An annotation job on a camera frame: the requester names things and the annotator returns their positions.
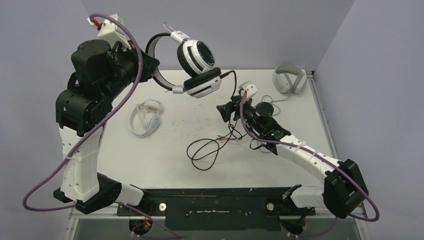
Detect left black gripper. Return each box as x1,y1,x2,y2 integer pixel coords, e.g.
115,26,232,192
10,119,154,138
98,39,159,103

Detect white wired headphones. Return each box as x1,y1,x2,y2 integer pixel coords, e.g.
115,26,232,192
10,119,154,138
129,99,164,138

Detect black and white headphones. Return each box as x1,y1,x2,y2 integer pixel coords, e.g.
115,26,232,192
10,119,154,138
145,22,248,171

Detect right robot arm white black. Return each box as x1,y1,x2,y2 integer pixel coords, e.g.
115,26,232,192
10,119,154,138
216,96,369,219

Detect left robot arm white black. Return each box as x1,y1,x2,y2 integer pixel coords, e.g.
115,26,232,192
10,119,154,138
53,39,160,215

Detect grey white over-ear headphones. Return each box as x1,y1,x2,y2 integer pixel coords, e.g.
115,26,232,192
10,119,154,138
261,64,308,116

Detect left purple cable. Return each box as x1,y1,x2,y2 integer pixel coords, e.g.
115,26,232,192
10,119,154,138
22,12,183,240

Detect purple cable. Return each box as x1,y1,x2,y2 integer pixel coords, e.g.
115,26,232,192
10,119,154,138
239,92,381,239
22,12,183,240

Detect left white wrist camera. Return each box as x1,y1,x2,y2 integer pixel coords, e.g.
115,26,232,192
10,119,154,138
87,18,133,52

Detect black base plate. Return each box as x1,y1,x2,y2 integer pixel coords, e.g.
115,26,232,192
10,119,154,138
136,187,316,232

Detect aluminium rail frame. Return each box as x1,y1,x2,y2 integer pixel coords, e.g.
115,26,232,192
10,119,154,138
62,70,369,240

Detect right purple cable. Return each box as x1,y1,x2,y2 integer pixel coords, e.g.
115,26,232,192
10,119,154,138
239,92,381,239

